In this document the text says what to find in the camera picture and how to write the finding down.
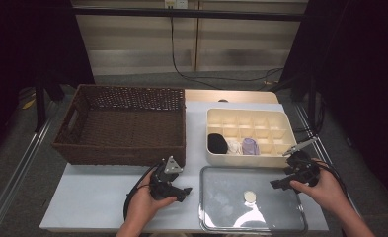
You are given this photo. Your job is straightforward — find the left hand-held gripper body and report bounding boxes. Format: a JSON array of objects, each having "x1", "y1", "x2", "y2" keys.
[{"x1": 148, "y1": 155, "x2": 185, "y2": 202}]

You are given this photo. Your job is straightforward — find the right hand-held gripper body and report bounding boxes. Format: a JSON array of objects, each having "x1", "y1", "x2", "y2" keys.
[{"x1": 281, "y1": 136, "x2": 322, "y2": 191}]

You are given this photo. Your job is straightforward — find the cream divided storage box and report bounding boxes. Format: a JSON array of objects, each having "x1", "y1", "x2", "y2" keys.
[{"x1": 205, "y1": 108, "x2": 301, "y2": 168}]

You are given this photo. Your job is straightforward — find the clear plastic box lid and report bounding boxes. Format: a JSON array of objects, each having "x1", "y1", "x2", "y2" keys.
[{"x1": 198, "y1": 165, "x2": 308, "y2": 235}]

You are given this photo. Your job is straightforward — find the black sock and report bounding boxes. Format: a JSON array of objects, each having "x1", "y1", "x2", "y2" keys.
[{"x1": 207, "y1": 132, "x2": 229, "y2": 155}]

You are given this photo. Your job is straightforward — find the white sock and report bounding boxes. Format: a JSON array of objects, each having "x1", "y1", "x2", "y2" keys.
[{"x1": 226, "y1": 138, "x2": 244, "y2": 156}]

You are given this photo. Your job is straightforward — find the brown wicker basket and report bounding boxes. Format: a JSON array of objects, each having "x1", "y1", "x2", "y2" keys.
[{"x1": 51, "y1": 83, "x2": 187, "y2": 168}]

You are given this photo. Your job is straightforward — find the person's right hand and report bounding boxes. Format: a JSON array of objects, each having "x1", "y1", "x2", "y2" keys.
[{"x1": 289, "y1": 159, "x2": 349, "y2": 216}]

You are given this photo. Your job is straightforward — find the person's left hand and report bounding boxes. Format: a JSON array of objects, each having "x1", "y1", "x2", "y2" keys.
[{"x1": 125, "y1": 170, "x2": 178, "y2": 232}]

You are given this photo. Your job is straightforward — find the dark curtain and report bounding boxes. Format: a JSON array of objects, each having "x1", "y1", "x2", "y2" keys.
[
  {"x1": 278, "y1": 0, "x2": 388, "y2": 211},
  {"x1": 0, "y1": 0, "x2": 96, "y2": 166}
]

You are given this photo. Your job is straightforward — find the black metal stand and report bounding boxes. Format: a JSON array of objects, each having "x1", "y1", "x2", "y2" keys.
[{"x1": 34, "y1": 70, "x2": 66, "y2": 133}]

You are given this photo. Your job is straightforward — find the yellow flat object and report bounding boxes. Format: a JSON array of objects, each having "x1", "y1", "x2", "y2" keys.
[{"x1": 21, "y1": 98, "x2": 38, "y2": 111}]

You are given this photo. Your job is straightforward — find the black horizontal bar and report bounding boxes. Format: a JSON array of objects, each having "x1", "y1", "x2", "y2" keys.
[{"x1": 72, "y1": 7, "x2": 309, "y2": 23}]

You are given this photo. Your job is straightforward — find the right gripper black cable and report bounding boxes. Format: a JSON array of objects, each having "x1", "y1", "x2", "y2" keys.
[{"x1": 313, "y1": 160, "x2": 349, "y2": 198}]

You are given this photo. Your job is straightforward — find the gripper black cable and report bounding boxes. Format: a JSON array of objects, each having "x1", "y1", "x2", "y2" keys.
[
  {"x1": 313, "y1": 160, "x2": 349, "y2": 198},
  {"x1": 123, "y1": 162, "x2": 163, "y2": 223}
]

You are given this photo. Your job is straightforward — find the black floor cables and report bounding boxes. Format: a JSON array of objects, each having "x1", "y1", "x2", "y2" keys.
[{"x1": 294, "y1": 95, "x2": 326, "y2": 146}]

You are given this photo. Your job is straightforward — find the metal floor rail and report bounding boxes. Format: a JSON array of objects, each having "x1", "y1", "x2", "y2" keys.
[
  {"x1": 293, "y1": 104, "x2": 372, "y2": 237},
  {"x1": 0, "y1": 100, "x2": 59, "y2": 237}
]

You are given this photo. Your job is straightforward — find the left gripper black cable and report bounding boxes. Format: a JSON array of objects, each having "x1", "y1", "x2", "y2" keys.
[{"x1": 123, "y1": 162, "x2": 163, "y2": 223}]

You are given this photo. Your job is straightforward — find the black hanging wall cable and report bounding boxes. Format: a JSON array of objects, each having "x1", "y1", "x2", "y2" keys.
[{"x1": 170, "y1": 16, "x2": 284, "y2": 91}]

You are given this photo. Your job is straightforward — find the white wall outlet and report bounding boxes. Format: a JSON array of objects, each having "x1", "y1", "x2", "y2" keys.
[{"x1": 164, "y1": 0, "x2": 190, "y2": 10}]

